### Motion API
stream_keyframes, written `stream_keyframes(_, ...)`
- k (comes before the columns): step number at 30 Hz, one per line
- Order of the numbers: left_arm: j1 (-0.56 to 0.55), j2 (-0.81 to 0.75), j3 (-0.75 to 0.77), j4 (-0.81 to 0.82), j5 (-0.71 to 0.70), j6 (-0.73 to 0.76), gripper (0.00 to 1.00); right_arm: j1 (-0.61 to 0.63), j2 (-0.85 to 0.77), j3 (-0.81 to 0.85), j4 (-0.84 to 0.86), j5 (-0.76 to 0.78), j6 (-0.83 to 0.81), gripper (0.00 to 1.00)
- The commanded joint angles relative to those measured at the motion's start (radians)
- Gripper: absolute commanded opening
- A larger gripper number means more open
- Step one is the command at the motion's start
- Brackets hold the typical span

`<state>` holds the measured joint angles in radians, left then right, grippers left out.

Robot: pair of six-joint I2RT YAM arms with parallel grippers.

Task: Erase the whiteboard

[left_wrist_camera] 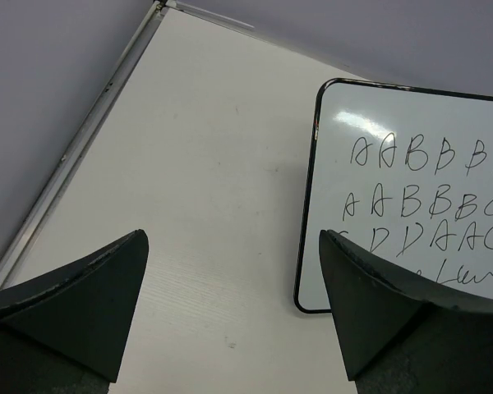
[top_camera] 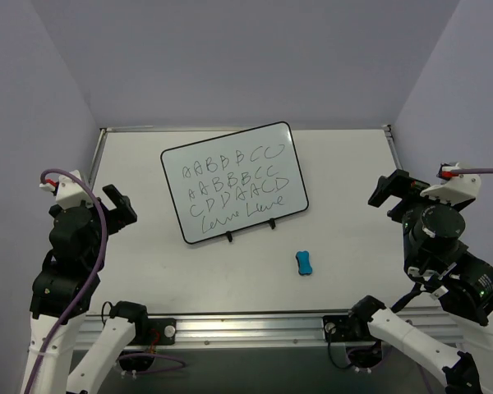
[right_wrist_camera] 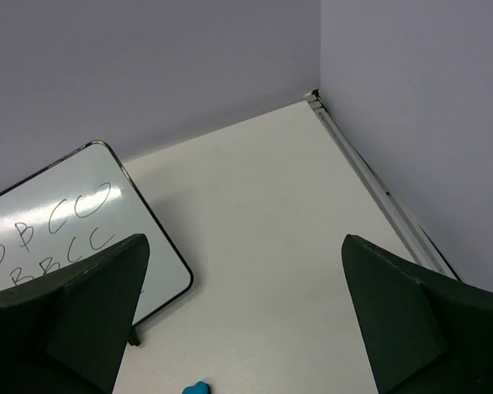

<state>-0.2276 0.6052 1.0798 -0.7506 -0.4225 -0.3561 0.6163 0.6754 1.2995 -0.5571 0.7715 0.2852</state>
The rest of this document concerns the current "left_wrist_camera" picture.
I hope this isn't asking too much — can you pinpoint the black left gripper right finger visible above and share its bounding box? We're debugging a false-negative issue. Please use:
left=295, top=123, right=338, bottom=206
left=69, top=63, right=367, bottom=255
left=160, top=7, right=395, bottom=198
left=319, top=230, right=493, bottom=393

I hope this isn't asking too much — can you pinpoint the aluminium table edge rail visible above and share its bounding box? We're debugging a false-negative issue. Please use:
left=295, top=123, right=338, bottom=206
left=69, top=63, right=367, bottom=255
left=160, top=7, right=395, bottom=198
left=0, top=1, right=256, bottom=290

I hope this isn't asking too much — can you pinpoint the white whiteboard black frame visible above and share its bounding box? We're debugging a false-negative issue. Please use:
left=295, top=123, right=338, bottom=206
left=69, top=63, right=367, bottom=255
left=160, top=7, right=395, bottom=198
left=293, top=78, right=493, bottom=314

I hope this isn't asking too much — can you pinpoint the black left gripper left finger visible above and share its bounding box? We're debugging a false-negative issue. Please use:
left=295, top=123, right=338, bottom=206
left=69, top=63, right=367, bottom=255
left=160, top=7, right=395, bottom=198
left=0, top=230, right=149, bottom=393

